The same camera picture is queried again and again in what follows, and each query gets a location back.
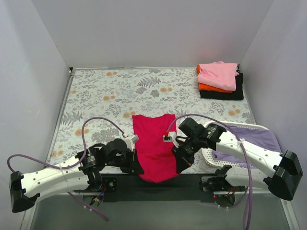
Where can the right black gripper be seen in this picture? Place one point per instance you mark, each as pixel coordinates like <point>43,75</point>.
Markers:
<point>181,153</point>

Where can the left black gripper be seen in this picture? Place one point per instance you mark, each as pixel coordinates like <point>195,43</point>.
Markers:
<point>132,161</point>

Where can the red t-shirt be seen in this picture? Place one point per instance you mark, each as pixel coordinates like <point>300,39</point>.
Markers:
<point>154,155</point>

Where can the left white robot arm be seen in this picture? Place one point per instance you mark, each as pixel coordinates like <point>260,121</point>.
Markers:
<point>81,172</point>

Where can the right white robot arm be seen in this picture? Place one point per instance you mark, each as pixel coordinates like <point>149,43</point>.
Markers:
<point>280,173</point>

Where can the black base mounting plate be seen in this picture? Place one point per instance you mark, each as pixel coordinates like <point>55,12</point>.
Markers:
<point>128,187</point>

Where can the white perforated basket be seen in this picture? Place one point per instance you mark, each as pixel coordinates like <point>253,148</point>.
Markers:
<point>254,133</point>

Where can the floral patterned table mat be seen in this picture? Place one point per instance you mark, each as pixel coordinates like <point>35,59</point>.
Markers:
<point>100,104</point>

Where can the orange folded t-shirt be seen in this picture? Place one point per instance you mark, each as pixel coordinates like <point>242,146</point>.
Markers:
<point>208,86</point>

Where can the black folded t-shirt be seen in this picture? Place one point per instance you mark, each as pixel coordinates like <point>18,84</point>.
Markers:
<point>236,95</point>

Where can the pink folded t-shirt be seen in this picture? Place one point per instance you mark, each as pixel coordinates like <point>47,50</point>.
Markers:
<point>217,75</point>

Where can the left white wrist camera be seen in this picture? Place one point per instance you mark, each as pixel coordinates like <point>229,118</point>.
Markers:
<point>130,141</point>

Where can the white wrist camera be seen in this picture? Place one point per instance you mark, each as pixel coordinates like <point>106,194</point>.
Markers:
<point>130,141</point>
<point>170,137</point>

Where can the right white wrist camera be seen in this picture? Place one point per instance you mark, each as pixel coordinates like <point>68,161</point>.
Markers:
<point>170,137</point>

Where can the aluminium frame rail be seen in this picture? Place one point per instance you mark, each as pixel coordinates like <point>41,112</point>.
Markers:
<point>64,213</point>

